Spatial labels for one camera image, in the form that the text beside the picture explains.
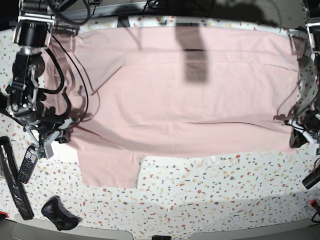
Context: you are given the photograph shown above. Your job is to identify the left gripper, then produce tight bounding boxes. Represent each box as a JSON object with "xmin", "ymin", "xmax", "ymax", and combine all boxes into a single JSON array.
[{"xmin": 289, "ymin": 109, "xmax": 320, "ymax": 148}]

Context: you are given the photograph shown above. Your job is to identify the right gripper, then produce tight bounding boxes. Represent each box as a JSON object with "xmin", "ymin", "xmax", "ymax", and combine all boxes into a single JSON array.
[{"xmin": 9, "ymin": 104, "xmax": 76, "ymax": 149}]

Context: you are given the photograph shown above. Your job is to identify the pink T-shirt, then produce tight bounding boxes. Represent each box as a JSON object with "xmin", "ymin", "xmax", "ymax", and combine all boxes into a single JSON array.
[{"xmin": 50, "ymin": 26, "xmax": 306, "ymax": 188}]

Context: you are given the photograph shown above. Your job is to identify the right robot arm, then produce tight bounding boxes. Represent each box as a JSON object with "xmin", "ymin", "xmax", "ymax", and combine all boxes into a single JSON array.
[{"xmin": 0, "ymin": 0, "xmax": 74, "ymax": 148}]

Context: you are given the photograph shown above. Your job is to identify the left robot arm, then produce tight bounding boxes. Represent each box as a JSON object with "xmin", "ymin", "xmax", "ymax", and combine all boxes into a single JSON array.
[{"xmin": 289, "ymin": 0, "xmax": 320, "ymax": 149}]

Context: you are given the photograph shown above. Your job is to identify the black cylinder tool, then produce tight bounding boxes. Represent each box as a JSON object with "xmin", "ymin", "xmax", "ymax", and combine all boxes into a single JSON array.
[{"xmin": 302, "ymin": 168, "xmax": 320, "ymax": 190}]

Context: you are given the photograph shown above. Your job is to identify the long black wrapped bar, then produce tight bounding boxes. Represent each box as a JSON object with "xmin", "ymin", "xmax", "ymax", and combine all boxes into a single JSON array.
[{"xmin": 0, "ymin": 136, "xmax": 34, "ymax": 221}]

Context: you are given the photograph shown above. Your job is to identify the small red black clip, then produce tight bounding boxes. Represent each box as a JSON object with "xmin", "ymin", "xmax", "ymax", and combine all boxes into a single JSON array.
[{"xmin": 309, "ymin": 199, "xmax": 318, "ymax": 208}]

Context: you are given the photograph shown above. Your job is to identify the black game controller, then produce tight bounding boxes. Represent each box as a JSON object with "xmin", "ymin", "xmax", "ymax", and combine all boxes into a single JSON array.
[{"xmin": 41, "ymin": 196, "xmax": 81, "ymax": 231}]

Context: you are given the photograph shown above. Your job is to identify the red object at left edge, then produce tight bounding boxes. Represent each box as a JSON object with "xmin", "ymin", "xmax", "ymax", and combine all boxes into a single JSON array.
[{"xmin": 0, "ymin": 211, "xmax": 8, "ymax": 221}]

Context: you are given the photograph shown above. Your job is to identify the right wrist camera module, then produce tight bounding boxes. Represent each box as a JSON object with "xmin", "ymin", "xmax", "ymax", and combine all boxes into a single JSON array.
[{"xmin": 35, "ymin": 145, "xmax": 54, "ymax": 159}]

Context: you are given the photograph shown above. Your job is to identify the black cordless phone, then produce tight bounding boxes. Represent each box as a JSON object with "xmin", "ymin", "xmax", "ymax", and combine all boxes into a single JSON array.
[{"xmin": 17, "ymin": 144, "xmax": 38, "ymax": 184}]

